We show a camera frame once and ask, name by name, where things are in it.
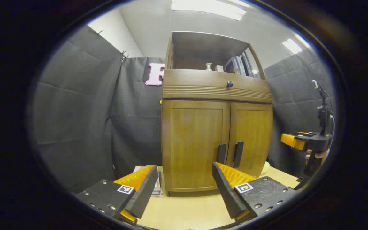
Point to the brown wooden double-door shoe cabinet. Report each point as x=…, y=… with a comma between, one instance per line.
x=203, y=44

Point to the brown wooden cabinet door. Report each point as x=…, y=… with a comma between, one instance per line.
x=254, y=134
x=190, y=143

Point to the brown wooden drawer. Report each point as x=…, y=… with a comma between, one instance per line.
x=200, y=84

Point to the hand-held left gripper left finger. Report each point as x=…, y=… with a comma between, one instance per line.
x=144, y=195

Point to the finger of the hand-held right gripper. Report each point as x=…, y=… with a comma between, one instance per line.
x=291, y=140

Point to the small ceiling light panel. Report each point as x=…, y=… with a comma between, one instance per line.
x=292, y=46

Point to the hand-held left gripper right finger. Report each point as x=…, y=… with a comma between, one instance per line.
x=227, y=191

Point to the small white box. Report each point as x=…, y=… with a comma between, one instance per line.
x=219, y=68

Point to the black backdrop cloth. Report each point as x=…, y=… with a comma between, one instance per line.
x=75, y=111

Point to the long ceiling light panel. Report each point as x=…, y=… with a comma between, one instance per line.
x=209, y=8

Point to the stack of papers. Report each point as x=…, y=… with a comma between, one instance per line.
x=157, y=191

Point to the small white bottle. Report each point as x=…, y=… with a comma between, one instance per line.
x=208, y=67

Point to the blue book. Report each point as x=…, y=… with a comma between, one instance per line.
x=241, y=65
x=231, y=66

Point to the dark book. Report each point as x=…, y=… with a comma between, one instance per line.
x=248, y=65

